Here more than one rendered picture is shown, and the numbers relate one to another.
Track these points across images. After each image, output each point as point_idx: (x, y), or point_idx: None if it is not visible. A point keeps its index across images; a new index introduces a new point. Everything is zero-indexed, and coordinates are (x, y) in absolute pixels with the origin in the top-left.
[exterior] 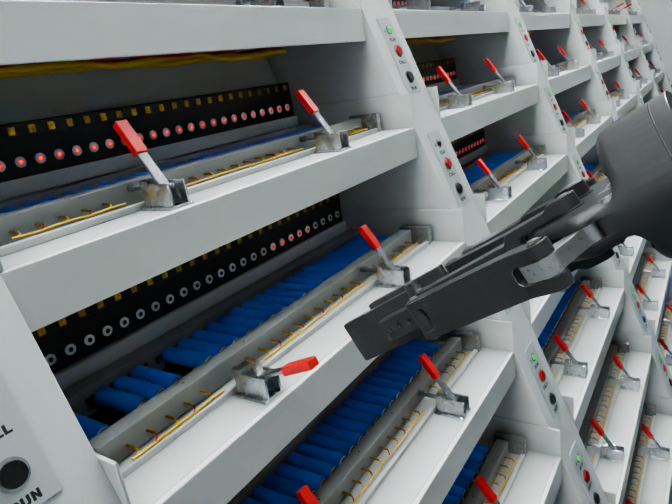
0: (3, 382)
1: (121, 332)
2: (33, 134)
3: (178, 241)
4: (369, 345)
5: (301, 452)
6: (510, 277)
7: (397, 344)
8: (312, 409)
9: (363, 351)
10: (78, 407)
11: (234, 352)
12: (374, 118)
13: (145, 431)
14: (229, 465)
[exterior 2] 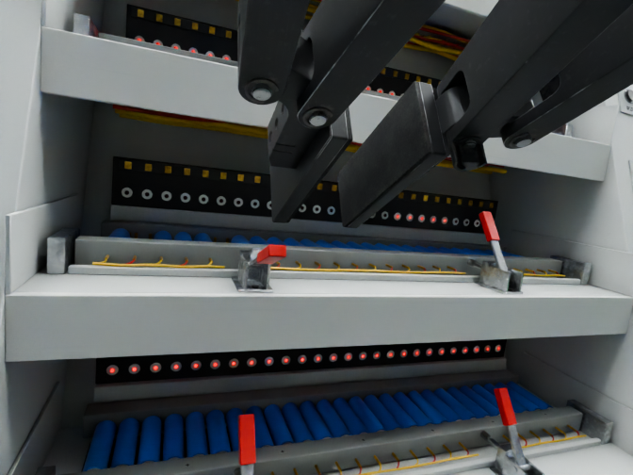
0: None
1: (215, 207)
2: (228, 40)
3: (236, 98)
4: (277, 194)
5: (318, 407)
6: None
7: (293, 188)
8: (297, 336)
9: (273, 206)
10: (141, 237)
11: (265, 247)
12: (562, 129)
13: (132, 256)
14: (153, 317)
